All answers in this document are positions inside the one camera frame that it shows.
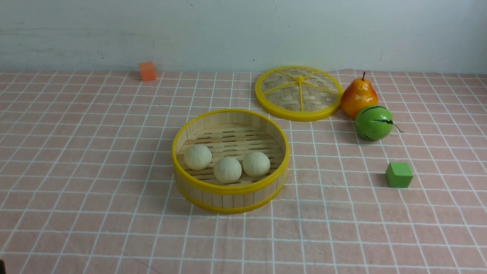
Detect white steamed bun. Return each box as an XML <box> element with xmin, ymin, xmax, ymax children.
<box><xmin>213</xmin><ymin>157</ymin><xmax>242</xmax><ymax>184</ymax></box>
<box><xmin>242</xmin><ymin>151</ymin><xmax>270</xmax><ymax>177</ymax></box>
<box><xmin>184</xmin><ymin>145</ymin><xmax>212</xmax><ymax>170</ymax></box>

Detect bamboo steamer tray yellow rims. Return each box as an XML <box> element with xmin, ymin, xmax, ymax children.
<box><xmin>172</xmin><ymin>109</ymin><xmax>290</xmax><ymax>214</ymax></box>

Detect woven bamboo steamer lid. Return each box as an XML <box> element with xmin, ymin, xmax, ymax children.
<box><xmin>255</xmin><ymin>66</ymin><xmax>343</xmax><ymax>122</ymax></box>

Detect orange foam cube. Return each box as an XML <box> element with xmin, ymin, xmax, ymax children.
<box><xmin>138</xmin><ymin>61</ymin><xmax>157</xmax><ymax>82</ymax></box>

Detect orange yellow toy pear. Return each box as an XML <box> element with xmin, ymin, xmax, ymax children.
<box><xmin>340</xmin><ymin>72</ymin><xmax>379</xmax><ymax>120</ymax></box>

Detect green toy watermelon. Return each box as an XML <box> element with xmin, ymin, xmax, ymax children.
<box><xmin>354</xmin><ymin>104</ymin><xmax>404</xmax><ymax>142</ymax></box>

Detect green foam cube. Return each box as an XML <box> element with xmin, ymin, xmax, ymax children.
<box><xmin>385</xmin><ymin>161</ymin><xmax>414</xmax><ymax>188</ymax></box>

